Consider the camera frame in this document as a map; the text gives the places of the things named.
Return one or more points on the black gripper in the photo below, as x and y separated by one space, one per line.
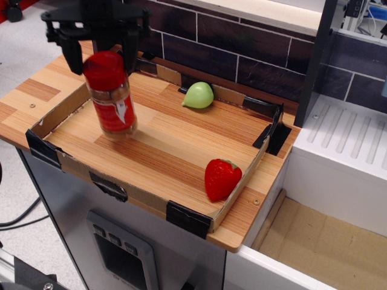
97 20

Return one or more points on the red-capped basil spice bottle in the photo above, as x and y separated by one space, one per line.
108 85

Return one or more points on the cardboard fence with black tape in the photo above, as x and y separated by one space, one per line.
161 167

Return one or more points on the green toy pear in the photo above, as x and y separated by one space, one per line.
198 96

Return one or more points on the red toy strawberry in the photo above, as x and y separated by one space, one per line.
221 178

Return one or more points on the grey toy oven panel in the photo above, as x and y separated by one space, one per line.
127 257

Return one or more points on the white toy sink unit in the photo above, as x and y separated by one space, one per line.
324 226

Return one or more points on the dark grey right post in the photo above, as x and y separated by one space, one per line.
307 101

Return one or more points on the black metal bracket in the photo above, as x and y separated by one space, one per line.
16 274

